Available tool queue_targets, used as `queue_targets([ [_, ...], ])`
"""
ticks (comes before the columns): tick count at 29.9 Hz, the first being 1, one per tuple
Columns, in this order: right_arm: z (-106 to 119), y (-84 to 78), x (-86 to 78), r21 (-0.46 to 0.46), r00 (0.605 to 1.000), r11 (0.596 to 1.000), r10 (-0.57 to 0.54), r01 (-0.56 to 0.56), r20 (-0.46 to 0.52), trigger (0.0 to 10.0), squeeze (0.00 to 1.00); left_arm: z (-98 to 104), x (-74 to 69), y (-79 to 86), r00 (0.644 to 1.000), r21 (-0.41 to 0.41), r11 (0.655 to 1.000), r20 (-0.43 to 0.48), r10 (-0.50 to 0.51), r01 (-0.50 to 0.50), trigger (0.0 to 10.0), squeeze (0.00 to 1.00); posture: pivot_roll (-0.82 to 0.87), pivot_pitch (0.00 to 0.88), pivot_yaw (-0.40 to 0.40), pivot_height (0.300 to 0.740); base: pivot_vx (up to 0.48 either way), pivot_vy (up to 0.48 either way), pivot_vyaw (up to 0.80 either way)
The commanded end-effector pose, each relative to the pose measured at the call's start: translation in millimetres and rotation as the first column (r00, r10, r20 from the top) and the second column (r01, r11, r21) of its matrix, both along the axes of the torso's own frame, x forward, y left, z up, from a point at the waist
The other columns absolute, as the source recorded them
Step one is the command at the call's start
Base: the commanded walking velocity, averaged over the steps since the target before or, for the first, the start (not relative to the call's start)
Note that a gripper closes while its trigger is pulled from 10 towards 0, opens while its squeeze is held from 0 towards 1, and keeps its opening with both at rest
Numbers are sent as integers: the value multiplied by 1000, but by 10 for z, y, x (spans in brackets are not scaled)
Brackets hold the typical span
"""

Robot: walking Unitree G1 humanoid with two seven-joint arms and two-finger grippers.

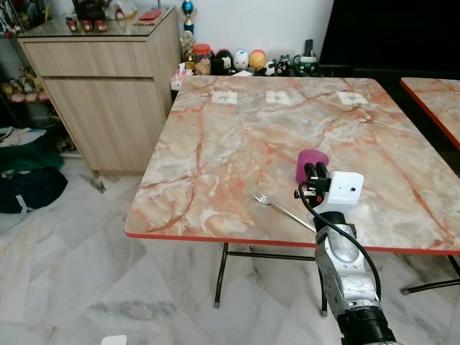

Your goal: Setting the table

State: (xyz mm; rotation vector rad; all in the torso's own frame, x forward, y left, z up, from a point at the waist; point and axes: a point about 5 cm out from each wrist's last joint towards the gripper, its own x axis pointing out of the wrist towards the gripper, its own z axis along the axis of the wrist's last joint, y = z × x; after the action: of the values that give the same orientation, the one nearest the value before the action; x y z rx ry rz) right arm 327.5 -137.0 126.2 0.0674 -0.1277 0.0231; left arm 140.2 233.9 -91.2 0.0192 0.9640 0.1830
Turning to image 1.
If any green bag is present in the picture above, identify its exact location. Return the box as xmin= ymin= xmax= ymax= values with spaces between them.
xmin=0 ymin=127 xmax=65 ymax=173

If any white and blue round figurine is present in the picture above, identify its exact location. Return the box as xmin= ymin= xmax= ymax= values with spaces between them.
xmin=232 ymin=48 xmax=251 ymax=72

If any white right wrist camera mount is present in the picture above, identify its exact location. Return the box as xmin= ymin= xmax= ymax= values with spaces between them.
xmin=316 ymin=171 xmax=364 ymax=216

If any flat red box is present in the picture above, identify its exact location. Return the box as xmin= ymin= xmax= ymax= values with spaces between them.
xmin=137 ymin=9 xmax=163 ymax=22

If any white paper label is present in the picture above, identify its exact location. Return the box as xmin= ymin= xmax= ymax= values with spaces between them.
xmin=336 ymin=91 xmax=369 ymax=107
xmin=265 ymin=91 xmax=293 ymax=106
xmin=212 ymin=91 xmax=239 ymax=106

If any dark blue bag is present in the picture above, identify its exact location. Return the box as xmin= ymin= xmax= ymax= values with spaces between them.
xmin=0 ymin=166 xmax=68 ymax=215

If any light wooden cabinet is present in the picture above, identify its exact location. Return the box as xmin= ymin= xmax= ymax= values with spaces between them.
xmin=16 ymin=6 xmax=181 ymax=192

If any red-lidded glass jar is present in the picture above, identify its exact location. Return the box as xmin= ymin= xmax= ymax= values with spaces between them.
xmin=192 ymin=44 xmax=214 ymax=75

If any black round figurine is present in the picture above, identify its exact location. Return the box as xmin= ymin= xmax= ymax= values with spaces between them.
xmin=215 ymin=50 xmax=233 ymax=74

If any silver metal fork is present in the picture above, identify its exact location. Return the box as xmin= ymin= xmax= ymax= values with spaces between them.
xmin=251 ymin=188 xmax=318 ymax=233

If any small black cat figurine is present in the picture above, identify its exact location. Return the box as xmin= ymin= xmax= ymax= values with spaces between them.
xmin=276 ymin=55 xmax=293 ymax=77

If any black television screen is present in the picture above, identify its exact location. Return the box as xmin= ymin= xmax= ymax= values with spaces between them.
xmin=318 ymin=0 xmax=460 ymax=70

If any pink plastic cup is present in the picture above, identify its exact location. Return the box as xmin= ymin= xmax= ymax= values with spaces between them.
xmin=296 ymin=149 xmax=330 ymax=184

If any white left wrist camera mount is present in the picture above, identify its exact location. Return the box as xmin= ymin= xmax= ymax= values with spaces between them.
xmin=100 ymin=334 xmax=129 ymax=345

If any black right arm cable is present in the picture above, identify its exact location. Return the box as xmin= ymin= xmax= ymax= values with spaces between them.
xmin=298 ymin=183 xmax=382 ymax=301

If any marble pattern red-edged table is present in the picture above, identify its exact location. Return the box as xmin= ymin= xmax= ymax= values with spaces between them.
xmin=123 ymin=75 xmax=460 ymax=317
xmin=400 ymin=77 xmax=460 ymax=150

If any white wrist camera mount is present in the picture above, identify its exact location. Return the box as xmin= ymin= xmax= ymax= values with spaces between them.
xmin=316 ymin=171 xmax=364 ymax=216
xmin=100 ymin=334 xmax=129 ymax=345

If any yellow and orange round figurine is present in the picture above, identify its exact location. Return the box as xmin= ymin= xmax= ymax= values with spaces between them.
xmin=249 ymin=48 xmax=268 ymax=72

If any dark green mug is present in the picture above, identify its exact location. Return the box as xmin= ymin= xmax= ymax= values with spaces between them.
xmin=291 ymin=55 xmax=321 ymax=77

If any blue and gold trophy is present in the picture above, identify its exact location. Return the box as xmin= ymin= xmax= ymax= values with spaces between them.
xmin=180 ymin=0 xmax=197 ymax=35

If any white tissue pack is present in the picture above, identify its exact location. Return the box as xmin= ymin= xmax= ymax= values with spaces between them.
xmin=170 ymin=68 xmax=190 ymax=91

